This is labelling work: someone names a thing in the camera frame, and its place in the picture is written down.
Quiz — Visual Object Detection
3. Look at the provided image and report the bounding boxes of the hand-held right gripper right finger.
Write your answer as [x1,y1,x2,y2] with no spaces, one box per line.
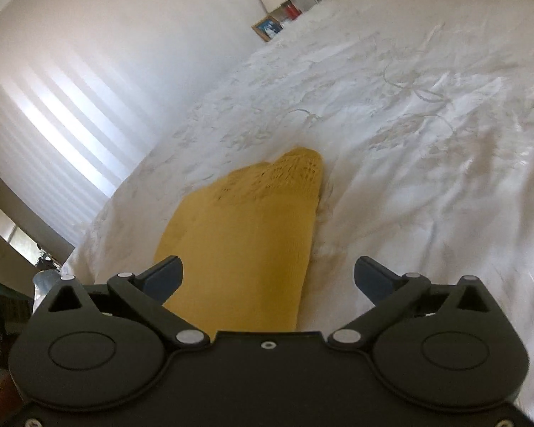
[328,255,499,350]

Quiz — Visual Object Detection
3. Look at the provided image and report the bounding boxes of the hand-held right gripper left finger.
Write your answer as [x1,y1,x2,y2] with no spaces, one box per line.
[38,255,208,349]

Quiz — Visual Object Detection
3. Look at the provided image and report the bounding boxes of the yellow knitted garment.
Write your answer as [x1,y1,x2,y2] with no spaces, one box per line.
[153,146,325,334]

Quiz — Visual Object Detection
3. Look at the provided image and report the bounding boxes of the white window blinds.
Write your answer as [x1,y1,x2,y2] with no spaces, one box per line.
[0,47,165,250]

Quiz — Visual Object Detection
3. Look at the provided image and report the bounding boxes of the white embroidered bedspread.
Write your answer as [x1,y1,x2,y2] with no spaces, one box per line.
[60,0,534,423]

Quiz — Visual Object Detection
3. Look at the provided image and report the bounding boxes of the wall mirror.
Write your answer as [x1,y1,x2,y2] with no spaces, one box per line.
[0,202,74,276]

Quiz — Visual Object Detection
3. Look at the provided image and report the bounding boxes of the wooden picture frame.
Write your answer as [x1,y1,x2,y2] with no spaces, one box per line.
[251,15,284,44]

